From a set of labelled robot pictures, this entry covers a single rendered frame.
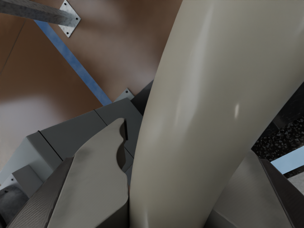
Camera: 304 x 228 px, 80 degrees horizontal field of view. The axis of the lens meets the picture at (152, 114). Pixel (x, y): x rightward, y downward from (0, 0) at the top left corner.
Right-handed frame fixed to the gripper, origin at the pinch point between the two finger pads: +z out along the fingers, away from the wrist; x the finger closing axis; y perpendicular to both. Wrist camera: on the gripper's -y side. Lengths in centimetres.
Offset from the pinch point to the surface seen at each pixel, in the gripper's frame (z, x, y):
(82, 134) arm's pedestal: 65, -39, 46
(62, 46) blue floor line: 154, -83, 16
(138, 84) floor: 124, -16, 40
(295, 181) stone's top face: 22, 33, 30
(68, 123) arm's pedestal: 65, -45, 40
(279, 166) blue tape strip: 25.5, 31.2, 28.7
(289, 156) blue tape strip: 26.1, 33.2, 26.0
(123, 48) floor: 134, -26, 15
